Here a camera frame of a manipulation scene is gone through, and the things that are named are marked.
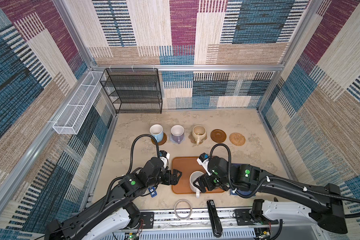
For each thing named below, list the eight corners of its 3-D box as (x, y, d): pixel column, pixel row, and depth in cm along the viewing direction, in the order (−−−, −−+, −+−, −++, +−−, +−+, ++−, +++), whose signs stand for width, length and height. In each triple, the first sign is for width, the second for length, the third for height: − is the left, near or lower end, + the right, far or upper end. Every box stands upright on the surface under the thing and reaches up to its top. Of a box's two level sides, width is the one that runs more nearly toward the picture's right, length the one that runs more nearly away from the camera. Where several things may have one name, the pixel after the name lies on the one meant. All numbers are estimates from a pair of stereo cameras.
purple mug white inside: (168, 142, 104) (167, 134, 97) (174, 131, 110) (173, 123, 103) (180, 146, 102) (180, 138, 95) (185, 134, 108) (185, 126, 101)
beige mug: (193, 148, 100) (193, 141, 94) (192, 133, 109) (192, 125, 102) (205, 148, 100) (207, 141, 94) (204, 132, 109) (205, 125, 102)
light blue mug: (151, 145, 103) (148, 135, 94) (153, 134, 109) (150, 124, 100) (163, 145, 103) (161, 135, 94) (164, 134, 109) (162, 124, 100)
